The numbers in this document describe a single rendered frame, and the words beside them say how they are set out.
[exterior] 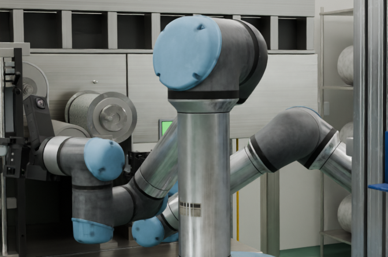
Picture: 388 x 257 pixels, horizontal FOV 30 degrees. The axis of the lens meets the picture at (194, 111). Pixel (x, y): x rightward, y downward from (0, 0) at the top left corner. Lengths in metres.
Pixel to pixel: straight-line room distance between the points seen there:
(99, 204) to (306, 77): 1.50
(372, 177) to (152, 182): 0.42
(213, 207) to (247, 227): 4.18
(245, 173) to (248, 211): 3.70
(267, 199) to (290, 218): 2.66
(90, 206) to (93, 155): 0.10
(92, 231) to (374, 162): 0.52
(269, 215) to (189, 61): 1.80
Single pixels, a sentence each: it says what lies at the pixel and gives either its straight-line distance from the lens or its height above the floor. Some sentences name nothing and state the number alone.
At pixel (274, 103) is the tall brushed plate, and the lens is 2.64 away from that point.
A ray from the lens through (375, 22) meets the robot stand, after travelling 1.21.
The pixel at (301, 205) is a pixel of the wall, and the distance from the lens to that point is 5.53.
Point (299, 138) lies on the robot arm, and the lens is 1.60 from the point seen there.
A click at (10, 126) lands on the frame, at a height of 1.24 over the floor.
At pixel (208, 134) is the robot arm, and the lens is 1.14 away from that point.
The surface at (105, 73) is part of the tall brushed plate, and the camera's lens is 2.38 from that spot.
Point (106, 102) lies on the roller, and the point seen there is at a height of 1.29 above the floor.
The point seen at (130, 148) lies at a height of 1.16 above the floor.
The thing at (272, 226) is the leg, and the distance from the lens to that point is 2.87.
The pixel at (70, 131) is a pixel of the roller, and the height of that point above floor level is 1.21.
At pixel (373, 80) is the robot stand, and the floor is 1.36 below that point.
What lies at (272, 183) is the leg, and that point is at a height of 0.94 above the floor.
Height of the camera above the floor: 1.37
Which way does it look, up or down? 3 degrees down
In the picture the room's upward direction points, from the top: 1 degrees counter-clockwise
